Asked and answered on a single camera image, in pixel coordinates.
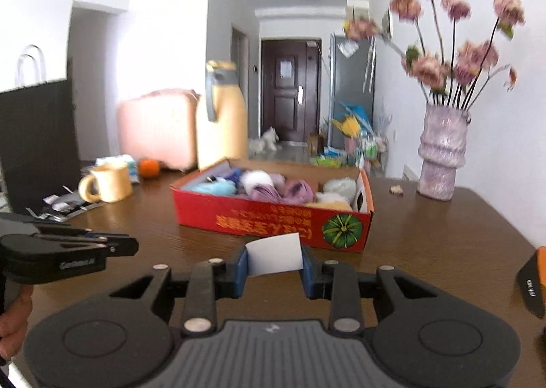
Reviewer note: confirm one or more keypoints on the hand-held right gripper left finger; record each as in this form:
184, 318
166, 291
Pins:
241, 277

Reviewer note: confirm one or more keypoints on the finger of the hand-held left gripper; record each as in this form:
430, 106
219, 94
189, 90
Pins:
123, 246
72, 231

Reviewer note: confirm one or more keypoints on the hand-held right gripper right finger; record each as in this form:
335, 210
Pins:
309, 279

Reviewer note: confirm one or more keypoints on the white foam block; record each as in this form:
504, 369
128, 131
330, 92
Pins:
275, 253

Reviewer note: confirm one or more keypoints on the red cardboard box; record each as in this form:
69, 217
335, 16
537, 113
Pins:
264, 221

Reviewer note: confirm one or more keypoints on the yellow white spotted plush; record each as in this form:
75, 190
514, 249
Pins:
337, 205

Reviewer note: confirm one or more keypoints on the pink umbrella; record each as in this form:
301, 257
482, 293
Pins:
298, 192

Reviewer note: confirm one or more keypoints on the light blue plush toy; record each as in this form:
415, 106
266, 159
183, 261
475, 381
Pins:
213, 188

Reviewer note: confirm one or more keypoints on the white fluffy ball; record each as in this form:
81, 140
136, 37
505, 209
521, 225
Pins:
257, 180

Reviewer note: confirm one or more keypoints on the person's left hand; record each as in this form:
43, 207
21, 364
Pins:
15, 324

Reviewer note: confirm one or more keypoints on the pile of small packets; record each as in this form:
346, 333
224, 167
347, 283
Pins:
64, 204

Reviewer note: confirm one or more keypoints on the yellow mug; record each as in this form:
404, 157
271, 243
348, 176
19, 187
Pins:
113, 183

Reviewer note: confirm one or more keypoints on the light blue packet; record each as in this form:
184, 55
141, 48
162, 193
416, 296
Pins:
130, 166

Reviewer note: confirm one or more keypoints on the orange fruit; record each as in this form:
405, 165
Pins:
149, 168

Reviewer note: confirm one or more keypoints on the black paper bag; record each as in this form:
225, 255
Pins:
38, 149

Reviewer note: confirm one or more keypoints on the pink suitcase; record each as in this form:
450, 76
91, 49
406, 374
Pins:
158, 132

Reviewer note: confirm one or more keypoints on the fallen dried flower bud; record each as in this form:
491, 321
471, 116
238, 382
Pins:
396, 190

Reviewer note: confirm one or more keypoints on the white plush dog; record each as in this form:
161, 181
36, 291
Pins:
266, 141

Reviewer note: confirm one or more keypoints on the yellow thermos jug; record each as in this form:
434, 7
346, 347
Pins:
224, 128

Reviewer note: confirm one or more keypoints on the blue and yellow bags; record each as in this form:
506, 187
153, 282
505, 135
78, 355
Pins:
349, 121

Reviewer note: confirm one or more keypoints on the dark entrance door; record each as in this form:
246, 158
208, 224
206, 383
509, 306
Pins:
290, 111

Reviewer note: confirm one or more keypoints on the lilac ceramic vase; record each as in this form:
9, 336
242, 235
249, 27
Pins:
443, 153

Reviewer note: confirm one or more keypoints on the grey refrigerator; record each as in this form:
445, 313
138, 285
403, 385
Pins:
352, 89

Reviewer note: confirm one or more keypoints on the interior door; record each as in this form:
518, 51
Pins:
239, 55

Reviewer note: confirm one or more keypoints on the orange and black box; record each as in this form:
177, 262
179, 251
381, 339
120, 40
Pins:
533, 281

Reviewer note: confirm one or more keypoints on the bunch of dried pink roses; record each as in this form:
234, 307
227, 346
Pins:
431, 68

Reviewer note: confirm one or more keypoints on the beige cardboard box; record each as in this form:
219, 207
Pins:
357, 8

